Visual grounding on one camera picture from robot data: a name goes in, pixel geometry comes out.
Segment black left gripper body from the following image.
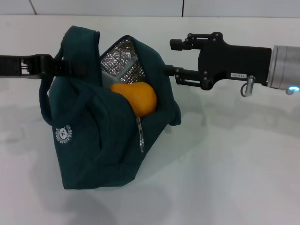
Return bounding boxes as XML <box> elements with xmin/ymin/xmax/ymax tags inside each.
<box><xmin>0</xmin><ymin>53</ymin><xmax>56</xmax><ymax>80</ymax></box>

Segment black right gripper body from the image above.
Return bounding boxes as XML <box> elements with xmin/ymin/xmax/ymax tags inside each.
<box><xmin>198</xmin><ymin>31</ymin><xmax>272</xmax><ymax>91</ymax></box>

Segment orange yellow pear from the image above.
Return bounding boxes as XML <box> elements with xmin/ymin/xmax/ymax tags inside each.
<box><xmin>109</xmin><ymin>82</ymin><xmax>158</xmax><ymax>118</ymax></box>

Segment teal fabric lunch bag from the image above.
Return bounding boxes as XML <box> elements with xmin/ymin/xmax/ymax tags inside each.
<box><xmin>39</xmin><ymin>25</ymin><xmax>182</xmax><ymax>191</ymax></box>

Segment right gripper cable with plug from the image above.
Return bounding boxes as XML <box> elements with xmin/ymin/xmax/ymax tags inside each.
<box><xmin>240</xmin><ymin>75</ymin><xmax>256</xmax><ymax>97</ymax></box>

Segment zipper pull with clear ring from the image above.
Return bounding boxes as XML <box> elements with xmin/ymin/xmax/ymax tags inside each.
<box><xmin>136</xmin><ymin>117</ymin><xmax>145</xmax><ymax>153</ymax></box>

